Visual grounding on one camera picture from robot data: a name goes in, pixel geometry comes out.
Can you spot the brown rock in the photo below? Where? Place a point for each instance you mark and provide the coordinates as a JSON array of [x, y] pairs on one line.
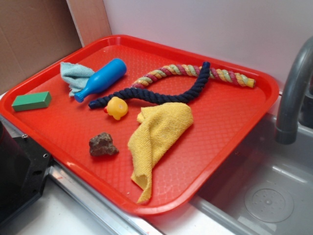
[[102, 144]]

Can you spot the grey toy faucet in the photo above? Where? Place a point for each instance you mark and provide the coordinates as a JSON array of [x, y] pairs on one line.
[[296, 105]]

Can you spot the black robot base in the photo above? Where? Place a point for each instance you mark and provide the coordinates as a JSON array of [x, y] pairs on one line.
[[24, 166]]

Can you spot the blue plastic bottle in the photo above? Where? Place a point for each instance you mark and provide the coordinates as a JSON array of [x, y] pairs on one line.
[[102, 79]]

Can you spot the green rectangular block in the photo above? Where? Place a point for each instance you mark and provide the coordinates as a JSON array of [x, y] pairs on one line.
[[32, 101]]

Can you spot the yellow rubber duck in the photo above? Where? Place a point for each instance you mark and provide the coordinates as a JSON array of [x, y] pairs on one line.
[[117, 108]]

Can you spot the brown cardboard panel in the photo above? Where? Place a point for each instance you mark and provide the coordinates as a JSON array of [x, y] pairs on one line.
[[37, 33]]

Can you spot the grey plastic sink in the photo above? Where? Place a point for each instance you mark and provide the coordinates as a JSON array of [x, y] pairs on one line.
[[263, 187]]

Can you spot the light blue cloth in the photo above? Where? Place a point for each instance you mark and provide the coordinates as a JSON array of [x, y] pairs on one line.
[[76, 76]]

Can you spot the red plastic tray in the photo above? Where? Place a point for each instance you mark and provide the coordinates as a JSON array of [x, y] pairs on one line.
[[223, 115]]

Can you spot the yellow cloth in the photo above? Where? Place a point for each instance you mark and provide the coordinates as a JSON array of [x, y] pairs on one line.
[[159, 128]]

